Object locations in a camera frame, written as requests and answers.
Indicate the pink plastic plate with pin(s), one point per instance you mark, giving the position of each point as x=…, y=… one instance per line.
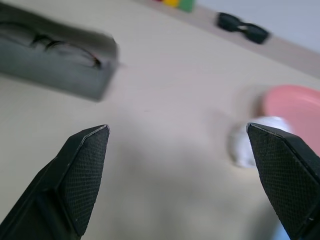
x=292, y=102

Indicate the black sunglasses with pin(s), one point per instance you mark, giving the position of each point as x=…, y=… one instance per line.
x=230, y=21

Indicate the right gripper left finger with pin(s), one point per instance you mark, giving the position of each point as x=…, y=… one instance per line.
x=62, y=190

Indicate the yellow wooden block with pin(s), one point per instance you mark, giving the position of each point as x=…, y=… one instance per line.
x=171, y=2

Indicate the tortoiseshell eyeglasses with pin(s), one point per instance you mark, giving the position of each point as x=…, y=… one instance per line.
x=52, y=45

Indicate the green wooden block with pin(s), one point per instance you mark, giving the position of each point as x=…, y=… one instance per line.
x=187, y=5

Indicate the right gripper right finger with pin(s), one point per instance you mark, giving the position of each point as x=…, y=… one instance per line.
x=287, y=175

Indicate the crumpled white tissue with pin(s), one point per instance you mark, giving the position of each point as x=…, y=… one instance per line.
x=241, y=150

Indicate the grey felt glasses case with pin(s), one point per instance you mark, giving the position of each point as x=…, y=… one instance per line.
x=62, y=75

